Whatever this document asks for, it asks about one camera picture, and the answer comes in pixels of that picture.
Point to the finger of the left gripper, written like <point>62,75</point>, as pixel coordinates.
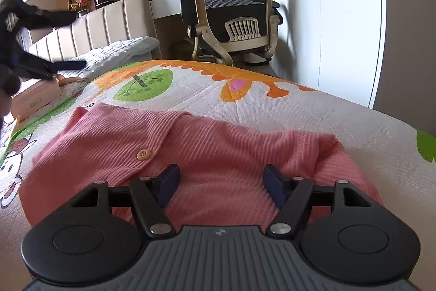
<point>32,17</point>
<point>33,67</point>

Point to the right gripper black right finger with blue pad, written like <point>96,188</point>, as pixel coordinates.
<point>340,231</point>

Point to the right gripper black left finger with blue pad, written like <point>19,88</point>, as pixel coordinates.
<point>101,231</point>

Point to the pink ribbed knit cardigan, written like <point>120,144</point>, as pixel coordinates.
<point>220,163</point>

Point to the pink storage box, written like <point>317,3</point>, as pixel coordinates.
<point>33,95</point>

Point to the red potted plant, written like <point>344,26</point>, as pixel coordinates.
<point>81,7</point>

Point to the grey textured pillow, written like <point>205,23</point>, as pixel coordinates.
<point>115,55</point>

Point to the cartoon print bed quilt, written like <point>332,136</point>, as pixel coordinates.
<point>398,158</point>

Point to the beige padded headboard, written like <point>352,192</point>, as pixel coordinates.
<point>120,21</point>

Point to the white desk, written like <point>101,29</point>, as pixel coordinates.
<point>165,8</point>

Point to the beige mesh office chair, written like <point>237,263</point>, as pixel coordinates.
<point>223,29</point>

